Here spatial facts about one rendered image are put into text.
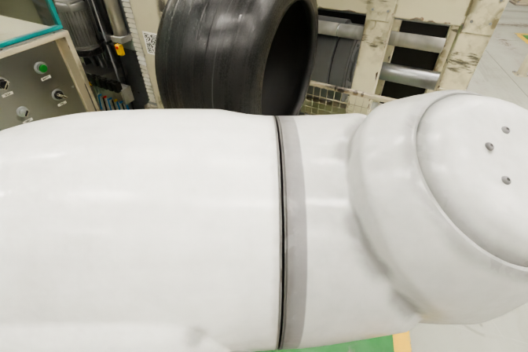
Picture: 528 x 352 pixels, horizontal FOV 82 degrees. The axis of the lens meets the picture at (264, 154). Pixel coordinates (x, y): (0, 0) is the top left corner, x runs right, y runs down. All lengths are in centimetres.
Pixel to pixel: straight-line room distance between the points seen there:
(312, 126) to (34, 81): 111
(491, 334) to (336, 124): 187
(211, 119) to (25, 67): 106
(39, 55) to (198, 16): 60
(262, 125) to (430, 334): 174
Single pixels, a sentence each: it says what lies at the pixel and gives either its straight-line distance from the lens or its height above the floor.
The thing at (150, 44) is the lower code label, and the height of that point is 122.
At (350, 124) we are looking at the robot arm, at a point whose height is 149.
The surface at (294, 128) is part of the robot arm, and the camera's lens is 15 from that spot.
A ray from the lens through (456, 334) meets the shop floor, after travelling 190.
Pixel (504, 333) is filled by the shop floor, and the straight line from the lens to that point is 203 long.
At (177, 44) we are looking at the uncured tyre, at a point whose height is 132.
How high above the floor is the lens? 158
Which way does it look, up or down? 40 degrees down
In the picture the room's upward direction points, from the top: straight up
